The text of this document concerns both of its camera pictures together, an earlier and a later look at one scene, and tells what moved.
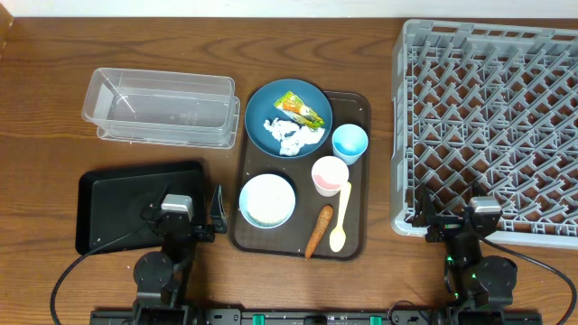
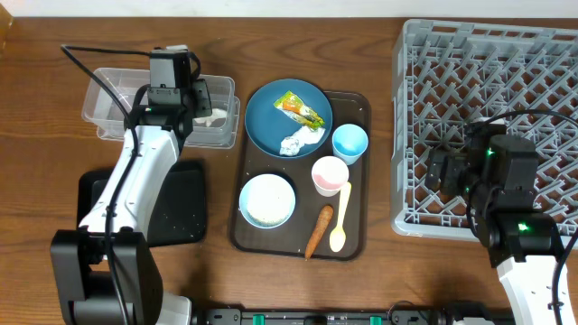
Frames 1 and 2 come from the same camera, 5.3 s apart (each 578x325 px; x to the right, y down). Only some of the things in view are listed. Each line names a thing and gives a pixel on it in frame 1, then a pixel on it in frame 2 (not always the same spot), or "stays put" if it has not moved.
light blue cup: (349, 142) stays put
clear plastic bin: (163, 108) stays put
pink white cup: (329, 174) stays put
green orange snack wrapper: (292, 104) stays put
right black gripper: (425, 217) → (454, 164)
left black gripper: (219, 223) → (201, 88)
